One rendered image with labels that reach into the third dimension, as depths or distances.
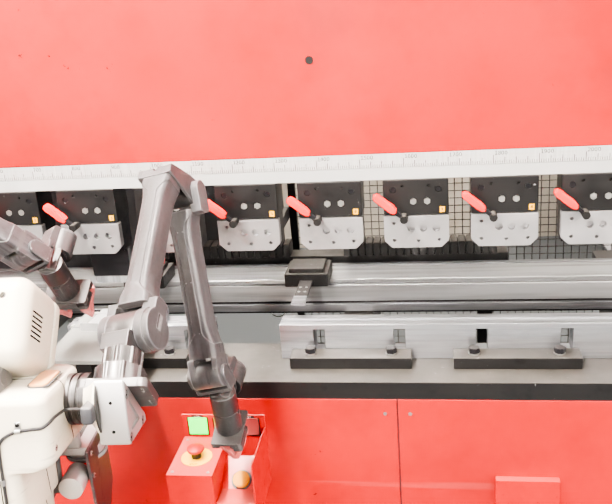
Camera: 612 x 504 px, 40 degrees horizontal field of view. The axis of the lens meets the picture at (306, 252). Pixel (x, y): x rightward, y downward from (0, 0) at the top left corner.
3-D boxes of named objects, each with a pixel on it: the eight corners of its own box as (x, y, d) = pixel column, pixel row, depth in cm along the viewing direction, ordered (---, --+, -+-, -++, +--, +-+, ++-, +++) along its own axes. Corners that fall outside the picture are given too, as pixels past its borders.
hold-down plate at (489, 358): (453, 369, 202) (453, 358, 201) (453, 358, 207) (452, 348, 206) (582, 369, 197) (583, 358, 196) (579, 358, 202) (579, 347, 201)
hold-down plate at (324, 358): (290, 369, 208) (289, 358, 207) (293, 358, 213) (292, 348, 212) (411, 369, 203) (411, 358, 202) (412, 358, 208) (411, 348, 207)
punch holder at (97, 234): (65, 254, 210) (54, 191, 205) (78, 243, 218) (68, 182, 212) (122, 253, 208) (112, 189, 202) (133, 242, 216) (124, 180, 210)
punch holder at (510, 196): (471, 246, 195) (470, 177, 189) (469, 234, 202) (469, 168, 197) (537, 245, 192) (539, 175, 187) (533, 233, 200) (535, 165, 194)
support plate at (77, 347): (42, 364, 195) (41, 360, 194) (85, 317, 219) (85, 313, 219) (116, 364, 192) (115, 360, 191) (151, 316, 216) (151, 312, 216)
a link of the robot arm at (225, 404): (204, 397, 174) (231, 398, 173) (212, 374, 179) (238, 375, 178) (210, 421, 178) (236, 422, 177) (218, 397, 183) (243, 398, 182)
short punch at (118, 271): (95, 284, 216) (89, 249, 213) (98, 281, 218) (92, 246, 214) (132, 283, 214) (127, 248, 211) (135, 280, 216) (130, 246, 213)
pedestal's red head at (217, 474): (172, 519, 190) (161, 451, 184) (191, 477, 205) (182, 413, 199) (258, 522, 187) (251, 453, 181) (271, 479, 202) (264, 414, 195)
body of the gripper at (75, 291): (52, 284, 195) (40, 265, 189) (94, 283, 194) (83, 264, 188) (45, 307, 191) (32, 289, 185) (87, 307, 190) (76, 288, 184)
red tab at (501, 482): (495, 505, 204) (495, 480, 201) (495, 499, 205) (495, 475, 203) (559, 506, 201) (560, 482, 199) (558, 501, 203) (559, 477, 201)
